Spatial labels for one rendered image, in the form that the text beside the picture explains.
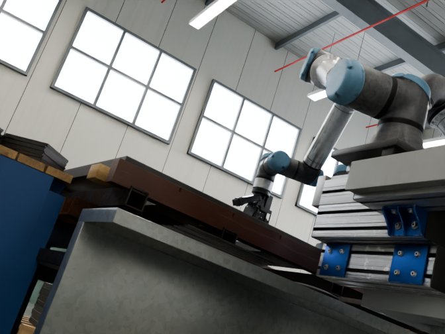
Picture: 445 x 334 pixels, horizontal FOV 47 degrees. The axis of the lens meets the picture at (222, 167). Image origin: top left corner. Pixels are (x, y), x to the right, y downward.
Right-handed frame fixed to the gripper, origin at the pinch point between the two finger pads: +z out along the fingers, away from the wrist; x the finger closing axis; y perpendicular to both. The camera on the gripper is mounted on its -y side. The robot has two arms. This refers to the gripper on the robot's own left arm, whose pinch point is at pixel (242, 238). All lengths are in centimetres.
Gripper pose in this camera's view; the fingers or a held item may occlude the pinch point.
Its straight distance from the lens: 195.8
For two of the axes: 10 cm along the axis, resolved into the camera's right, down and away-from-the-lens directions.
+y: 7.7, 4.1, 5.0
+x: -5.7, 0.8, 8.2
